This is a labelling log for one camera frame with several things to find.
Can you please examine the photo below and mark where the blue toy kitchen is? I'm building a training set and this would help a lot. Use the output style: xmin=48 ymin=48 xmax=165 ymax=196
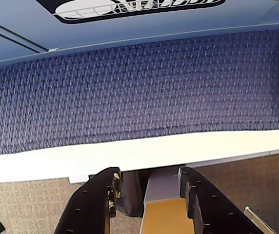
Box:
xmin=0 ymin=0 xmax=279 ymax=66

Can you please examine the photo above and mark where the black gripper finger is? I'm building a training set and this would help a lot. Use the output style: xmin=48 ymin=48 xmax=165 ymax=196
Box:
xmin=178 ymin=166 xmax=279 ymax=234
xmin=53 ymin=166 xmax=122 ymax=234

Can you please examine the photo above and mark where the black dishwasher sticker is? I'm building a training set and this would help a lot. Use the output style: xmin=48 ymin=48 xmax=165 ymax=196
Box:
xmin=54 ymin=0 xmax=227 ymax=24

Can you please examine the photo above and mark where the metal rod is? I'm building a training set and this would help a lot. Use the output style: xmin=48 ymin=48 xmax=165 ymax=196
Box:
xmin=242 ymin=205 xmax=277 ymax=234

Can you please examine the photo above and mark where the grey yellow panel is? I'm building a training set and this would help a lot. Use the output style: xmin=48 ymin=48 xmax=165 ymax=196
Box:
xmin=139 ymin=168 xmax=189 ymax=234

